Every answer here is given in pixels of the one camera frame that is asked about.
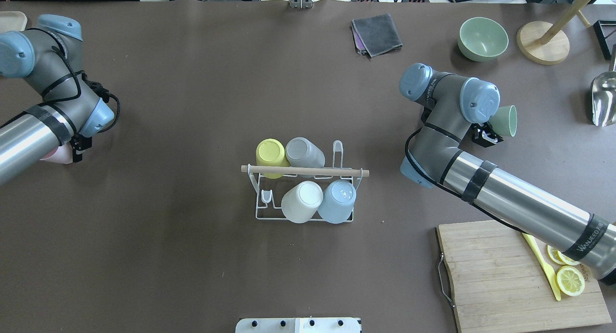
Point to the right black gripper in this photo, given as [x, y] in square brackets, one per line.
[487, 135]

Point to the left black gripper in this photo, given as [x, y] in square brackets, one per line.
[81, 147]

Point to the pink cup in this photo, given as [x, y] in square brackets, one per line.
[61, 155]

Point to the mint green cup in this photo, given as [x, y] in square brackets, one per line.
[504, 122]

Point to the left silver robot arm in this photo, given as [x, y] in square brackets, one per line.
[49, 57]

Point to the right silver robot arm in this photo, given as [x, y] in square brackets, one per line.
[452, 104]

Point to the light blue cup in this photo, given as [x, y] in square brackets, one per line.
[338, 202]

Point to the grey cup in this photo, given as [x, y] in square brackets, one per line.
[300, 152]

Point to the yellow cup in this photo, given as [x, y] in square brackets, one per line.
[270, 152]

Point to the white cup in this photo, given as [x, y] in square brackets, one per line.
[301, 202]

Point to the mint green bowl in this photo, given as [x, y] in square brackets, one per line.
[481, 39]

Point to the wooden mug tree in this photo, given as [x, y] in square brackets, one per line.
[545, 43]

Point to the metal scoop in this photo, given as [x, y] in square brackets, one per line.
[603, 95]

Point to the lemon slice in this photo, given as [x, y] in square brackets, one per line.
[555, 255]
[570, 280]

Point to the beige tray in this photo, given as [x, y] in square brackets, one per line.
[12, 21]

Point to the grey folded cloth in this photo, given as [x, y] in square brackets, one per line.
[375, 35]

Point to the wooden cutting board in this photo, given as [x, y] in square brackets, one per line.
[498, 286]

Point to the yellow plastic knife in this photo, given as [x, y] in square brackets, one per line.
[548, 270]

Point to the white wire cup holder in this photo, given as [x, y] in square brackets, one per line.
[294, 183]

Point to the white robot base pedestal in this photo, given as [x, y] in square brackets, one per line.
[300, 325]

